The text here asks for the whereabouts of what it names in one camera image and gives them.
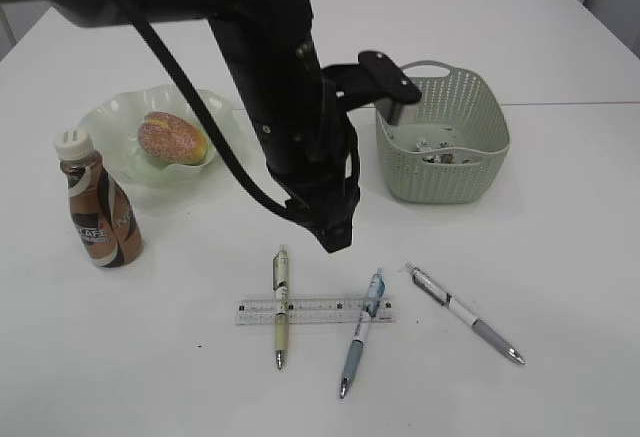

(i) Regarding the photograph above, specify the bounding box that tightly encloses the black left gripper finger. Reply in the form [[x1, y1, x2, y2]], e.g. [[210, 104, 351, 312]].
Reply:
[[317, 206, 355, 253]]

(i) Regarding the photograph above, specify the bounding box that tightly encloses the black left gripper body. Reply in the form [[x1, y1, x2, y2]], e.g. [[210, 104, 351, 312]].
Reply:
[[207, 7, 359, 222]]

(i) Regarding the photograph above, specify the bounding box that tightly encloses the light blue pen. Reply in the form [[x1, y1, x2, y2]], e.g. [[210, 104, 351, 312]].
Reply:
[[339, 268, 386, 400]]

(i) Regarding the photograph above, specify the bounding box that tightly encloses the clear plastic ruler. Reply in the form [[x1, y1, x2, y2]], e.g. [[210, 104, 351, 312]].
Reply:
[[235, 297, 365, 326]]

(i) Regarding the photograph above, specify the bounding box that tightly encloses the white grey pen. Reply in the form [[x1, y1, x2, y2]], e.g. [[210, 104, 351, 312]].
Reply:
[[405, 262, 526, 366]]

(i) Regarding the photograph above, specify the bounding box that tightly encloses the sugared bread roll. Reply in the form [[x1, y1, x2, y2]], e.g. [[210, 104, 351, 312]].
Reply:
[[137, 111, 208, 165]]

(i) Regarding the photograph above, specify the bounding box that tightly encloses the brown Nescafe coffee bottle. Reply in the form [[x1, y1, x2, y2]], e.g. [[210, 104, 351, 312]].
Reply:
[[54, 128, 143, 268]]

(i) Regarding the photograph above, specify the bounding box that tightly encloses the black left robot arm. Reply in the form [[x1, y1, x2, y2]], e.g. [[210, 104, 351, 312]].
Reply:
[[2, 0, 360, 253]]

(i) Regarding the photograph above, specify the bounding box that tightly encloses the cream patterned pen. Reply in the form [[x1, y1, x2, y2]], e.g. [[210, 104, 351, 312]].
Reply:
[[272, 246, 289, 370]]

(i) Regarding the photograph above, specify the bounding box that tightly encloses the green plastic basket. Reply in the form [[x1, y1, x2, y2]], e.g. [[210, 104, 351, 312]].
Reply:
[[376, 60, 511, 204]]

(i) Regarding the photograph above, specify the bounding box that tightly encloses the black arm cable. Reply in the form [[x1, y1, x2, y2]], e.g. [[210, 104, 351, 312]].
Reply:
[[69, 0, 301, 221]]

